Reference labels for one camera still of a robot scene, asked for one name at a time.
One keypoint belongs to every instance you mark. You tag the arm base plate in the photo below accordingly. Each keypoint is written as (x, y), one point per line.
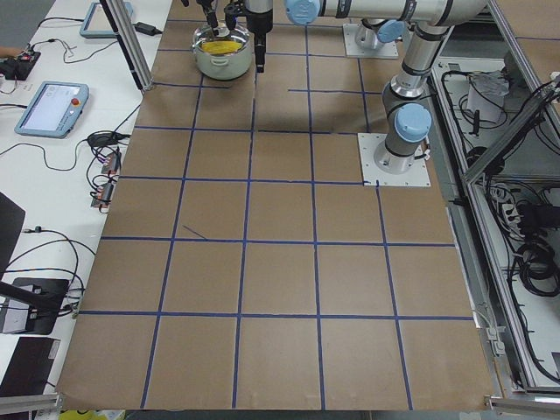
(363, 43)
(381, 168)

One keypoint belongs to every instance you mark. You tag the yellow corn cob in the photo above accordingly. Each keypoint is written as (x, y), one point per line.
(220, 47)

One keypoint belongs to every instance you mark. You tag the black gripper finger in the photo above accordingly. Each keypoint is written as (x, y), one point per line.
(260, 52)
(212, 20)
(231, 13)

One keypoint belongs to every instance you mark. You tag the clear glass pot lid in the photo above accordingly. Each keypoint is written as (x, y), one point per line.
(204, 33)

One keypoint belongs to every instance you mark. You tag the aluminium frame post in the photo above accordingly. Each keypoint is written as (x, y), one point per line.
(121, 24)

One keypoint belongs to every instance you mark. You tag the far blue teach pendant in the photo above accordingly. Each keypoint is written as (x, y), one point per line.
(95, 24)

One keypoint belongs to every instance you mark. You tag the black monitor stand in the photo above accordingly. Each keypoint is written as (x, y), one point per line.
(32, 305)

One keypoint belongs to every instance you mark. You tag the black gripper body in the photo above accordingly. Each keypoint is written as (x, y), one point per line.
(258, 22)
(212, 18)

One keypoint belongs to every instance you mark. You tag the pale green steel pot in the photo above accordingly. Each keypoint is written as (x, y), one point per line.
(223, 67)

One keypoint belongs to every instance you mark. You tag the near blue teach pendant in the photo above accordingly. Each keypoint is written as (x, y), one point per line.
(53, 110)

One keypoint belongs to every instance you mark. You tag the small electronics board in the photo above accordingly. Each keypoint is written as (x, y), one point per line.
(102, 195)

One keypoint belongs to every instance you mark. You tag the black power adapter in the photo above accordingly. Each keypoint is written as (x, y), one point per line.
(147, 29)

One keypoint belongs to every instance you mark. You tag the blue teach pendant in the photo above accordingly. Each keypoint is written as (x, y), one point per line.
(95, 24)
(53, 110)

